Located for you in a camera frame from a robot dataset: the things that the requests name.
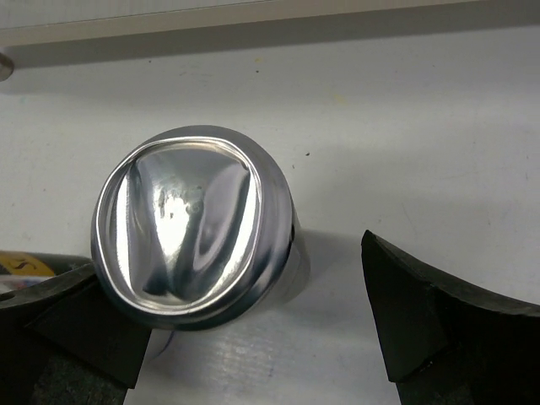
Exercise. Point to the black can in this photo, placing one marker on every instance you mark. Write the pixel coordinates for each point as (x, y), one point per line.
(22, 269)
(196, 228)

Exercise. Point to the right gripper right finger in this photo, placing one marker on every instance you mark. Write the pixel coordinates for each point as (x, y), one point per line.
(445, 340)

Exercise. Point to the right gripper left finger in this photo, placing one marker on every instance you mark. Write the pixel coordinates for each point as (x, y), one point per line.
(64, 342)

